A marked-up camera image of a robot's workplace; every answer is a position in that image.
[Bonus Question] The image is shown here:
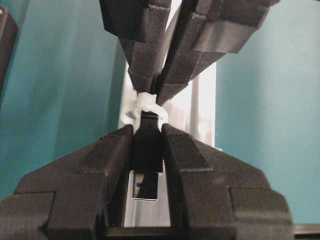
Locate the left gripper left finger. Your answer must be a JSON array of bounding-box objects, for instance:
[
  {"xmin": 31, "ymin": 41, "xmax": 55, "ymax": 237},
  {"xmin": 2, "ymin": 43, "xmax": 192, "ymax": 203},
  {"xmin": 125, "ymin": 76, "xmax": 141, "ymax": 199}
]
[{"xmin": 0, "ymin": 125, "xmax": 133, "ymax": 240}]

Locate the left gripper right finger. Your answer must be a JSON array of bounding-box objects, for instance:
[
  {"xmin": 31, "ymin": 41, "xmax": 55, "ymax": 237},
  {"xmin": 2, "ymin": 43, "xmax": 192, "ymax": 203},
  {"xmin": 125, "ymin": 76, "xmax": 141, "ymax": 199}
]
[{"xmin": 162, "ymin": 124, "xmax": 294, "ymax": 240}]

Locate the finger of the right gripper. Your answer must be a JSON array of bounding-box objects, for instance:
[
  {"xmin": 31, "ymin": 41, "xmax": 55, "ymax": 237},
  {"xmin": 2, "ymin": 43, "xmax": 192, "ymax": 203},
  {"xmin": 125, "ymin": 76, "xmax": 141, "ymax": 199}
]
[
  {"xmin": 99, "ymin": 0, "xmax": 172, "ymax": 94},
  {"xmin": 156, "ymin": 0, "xmax": 278, "ymax": 105}
]

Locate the black USB cable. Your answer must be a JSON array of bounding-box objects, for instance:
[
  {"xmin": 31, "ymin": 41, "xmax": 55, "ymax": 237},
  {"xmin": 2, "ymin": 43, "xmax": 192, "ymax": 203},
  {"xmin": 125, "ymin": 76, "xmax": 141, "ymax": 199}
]
[{"xmin": 129, "ymin": 111, "xmax": 165, "ymax": 202}]

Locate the black USB hub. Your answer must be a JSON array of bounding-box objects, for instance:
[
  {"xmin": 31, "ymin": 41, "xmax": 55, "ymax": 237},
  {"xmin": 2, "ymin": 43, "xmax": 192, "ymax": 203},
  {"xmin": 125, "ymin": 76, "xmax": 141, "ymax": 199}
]
[{"xmin": 0, "ymin": 5, "xmax": 18, "ymax": 92}]

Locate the middle white zip-tie ring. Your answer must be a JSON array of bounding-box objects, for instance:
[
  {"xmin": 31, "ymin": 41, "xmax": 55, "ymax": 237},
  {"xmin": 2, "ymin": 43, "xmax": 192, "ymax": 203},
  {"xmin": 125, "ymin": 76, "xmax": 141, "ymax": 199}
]
[{"xmin": 119, "ymin": 92, "xmax": 169, "ymax": 131}]

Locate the aluminium extrusion rail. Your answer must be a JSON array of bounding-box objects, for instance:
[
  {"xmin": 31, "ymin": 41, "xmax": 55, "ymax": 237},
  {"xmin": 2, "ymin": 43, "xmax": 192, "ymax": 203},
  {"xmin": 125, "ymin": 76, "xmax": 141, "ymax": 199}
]
[{"xmin": 121, "ymin": 9, "xmax": 218, "ymax": 228}]

